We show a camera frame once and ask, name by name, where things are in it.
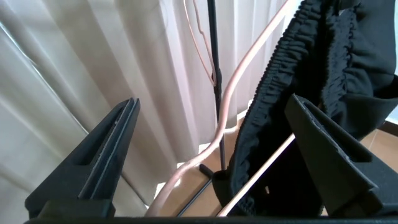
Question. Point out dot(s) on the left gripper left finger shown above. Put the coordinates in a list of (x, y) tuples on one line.
[(93, 161)]

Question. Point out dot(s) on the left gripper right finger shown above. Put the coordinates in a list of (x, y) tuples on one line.
[(342, 168)]

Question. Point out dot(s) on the black shorts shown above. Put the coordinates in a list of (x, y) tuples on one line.
[(280, 93)]

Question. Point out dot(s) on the pink clothes hanger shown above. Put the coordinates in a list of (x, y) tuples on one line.
[(226, 102), (199, 46)]

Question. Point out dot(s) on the black clothes rack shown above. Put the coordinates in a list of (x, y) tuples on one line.
[(214, 46)]

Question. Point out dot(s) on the white curtain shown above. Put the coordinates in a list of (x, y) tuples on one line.
[(93, 62)]

